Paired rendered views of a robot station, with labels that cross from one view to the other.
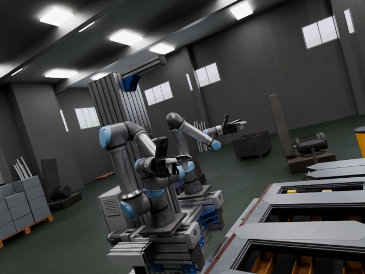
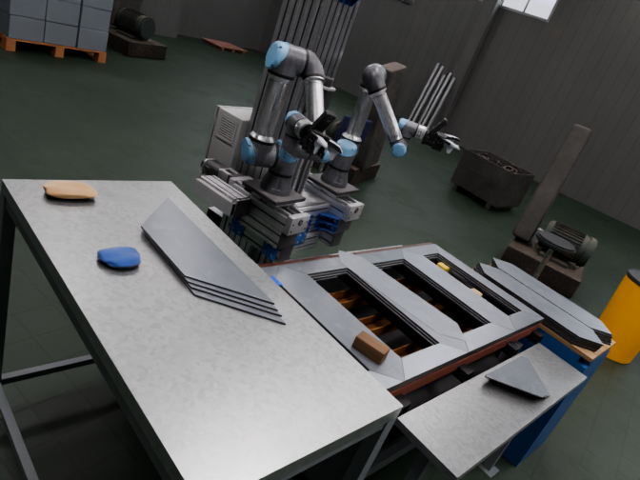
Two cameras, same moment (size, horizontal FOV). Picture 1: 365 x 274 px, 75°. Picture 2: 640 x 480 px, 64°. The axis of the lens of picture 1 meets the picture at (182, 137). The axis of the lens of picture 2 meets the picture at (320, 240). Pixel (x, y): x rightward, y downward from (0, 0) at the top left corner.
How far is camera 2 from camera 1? 91 cm
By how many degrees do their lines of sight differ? 21
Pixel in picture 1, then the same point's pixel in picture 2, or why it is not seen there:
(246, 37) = not seen: outside the picture
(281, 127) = (548, 188)
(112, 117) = (298, 23)
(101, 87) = not seen: outside the picture
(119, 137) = (290, 67)
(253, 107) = (557, 117)
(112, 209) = (227, 132)
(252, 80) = (602, 67)
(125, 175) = (269, 113)
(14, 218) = (49, 18)
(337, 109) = not seen: outside the picture
